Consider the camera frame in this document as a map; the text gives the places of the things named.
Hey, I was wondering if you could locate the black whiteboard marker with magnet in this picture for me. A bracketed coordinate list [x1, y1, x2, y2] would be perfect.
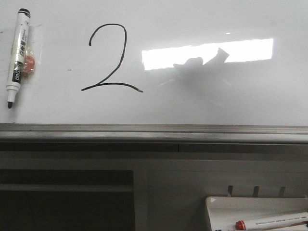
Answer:
[6, 8, 31, 109]

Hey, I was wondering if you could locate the red capped whiteboard marker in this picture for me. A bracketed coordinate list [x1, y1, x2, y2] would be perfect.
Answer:
[235, 212, 308, 231]

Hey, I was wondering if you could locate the white marker tray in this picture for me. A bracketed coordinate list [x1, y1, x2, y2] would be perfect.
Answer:
[205, 196, 308, 231]

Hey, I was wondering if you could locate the white whiteboard with aluminium frame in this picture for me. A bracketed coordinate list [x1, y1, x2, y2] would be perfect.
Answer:
[0, 0, 308, 152]

